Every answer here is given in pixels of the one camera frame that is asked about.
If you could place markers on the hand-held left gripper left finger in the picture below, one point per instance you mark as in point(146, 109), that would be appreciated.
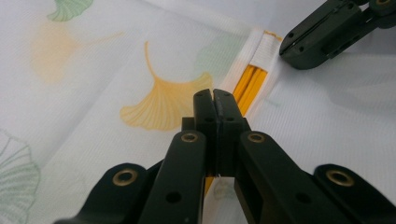
point(205, 130)

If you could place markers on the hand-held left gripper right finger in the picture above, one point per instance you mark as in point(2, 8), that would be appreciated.
point(229, 130)

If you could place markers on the white leaf-print mesh laundry bag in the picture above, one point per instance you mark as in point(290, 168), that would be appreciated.
point(102, 93)

